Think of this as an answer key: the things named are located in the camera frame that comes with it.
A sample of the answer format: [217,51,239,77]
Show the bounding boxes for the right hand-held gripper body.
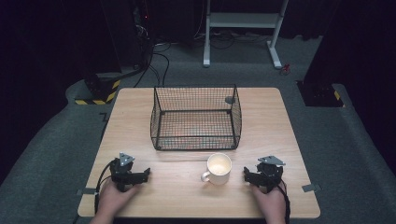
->
[256,155,286,194]

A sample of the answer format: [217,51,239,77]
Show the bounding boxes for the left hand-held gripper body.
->
[108,151,136,192]

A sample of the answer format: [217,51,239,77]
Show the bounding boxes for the white cup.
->
[200,152,233,187]

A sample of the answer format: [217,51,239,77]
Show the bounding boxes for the black wire basket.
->
[149,84,243,152]

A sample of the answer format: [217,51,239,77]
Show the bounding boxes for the person's left hand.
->
[96,180,142,219]

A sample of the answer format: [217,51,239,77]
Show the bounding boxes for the person's right hand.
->
[250,181,288,220]

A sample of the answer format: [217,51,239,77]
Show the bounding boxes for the grey tape piece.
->
[76,187,98,197]
[301,183,322,193]

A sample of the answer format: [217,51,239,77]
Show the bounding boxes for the black yellow striped stand base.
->
[74,72,122,106]
[295,79,346,108]

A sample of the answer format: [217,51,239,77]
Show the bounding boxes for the dark equipment rack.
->
[129,0,157,71]

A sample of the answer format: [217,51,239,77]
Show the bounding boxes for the white metal stand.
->
[203,0,290,70]

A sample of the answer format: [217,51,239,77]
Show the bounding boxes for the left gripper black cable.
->
[93,160,114,216]

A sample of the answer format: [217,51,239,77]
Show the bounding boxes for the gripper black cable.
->
[278,180,291,224]
[93,160,114,216]

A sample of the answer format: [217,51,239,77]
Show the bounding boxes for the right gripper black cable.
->
[278,180,291,224]

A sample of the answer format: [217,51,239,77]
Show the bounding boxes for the black floor cables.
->
[133,40,172,89]

